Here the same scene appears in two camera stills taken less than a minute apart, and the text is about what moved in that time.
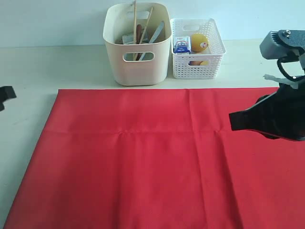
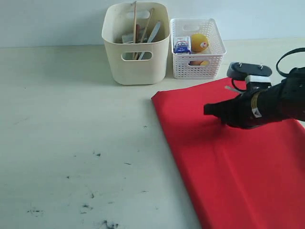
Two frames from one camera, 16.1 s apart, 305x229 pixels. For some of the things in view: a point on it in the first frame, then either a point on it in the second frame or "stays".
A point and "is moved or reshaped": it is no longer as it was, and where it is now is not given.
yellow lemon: [199, 43] stays
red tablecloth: [161, 158] is moved or reshaped
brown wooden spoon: [138, 30] stays
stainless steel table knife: [156, 35] is moved or reshaped
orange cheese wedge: [204, 63] stays
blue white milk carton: [182, 45] stays
